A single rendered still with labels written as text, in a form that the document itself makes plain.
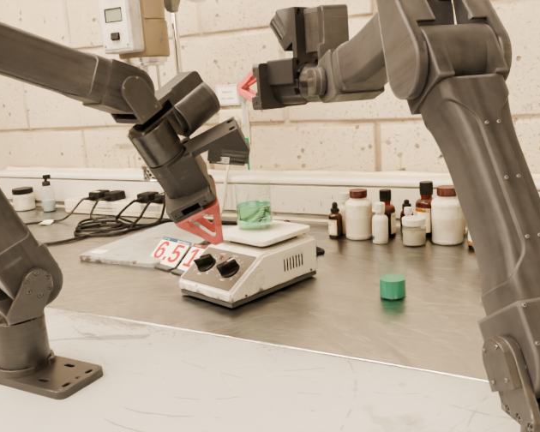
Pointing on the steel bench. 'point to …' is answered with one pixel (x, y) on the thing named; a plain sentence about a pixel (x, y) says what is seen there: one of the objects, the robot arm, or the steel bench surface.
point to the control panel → (218, 271)
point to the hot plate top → (284, 230)
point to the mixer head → (135, 31)
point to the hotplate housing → (261, 270)
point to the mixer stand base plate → (142, 246)
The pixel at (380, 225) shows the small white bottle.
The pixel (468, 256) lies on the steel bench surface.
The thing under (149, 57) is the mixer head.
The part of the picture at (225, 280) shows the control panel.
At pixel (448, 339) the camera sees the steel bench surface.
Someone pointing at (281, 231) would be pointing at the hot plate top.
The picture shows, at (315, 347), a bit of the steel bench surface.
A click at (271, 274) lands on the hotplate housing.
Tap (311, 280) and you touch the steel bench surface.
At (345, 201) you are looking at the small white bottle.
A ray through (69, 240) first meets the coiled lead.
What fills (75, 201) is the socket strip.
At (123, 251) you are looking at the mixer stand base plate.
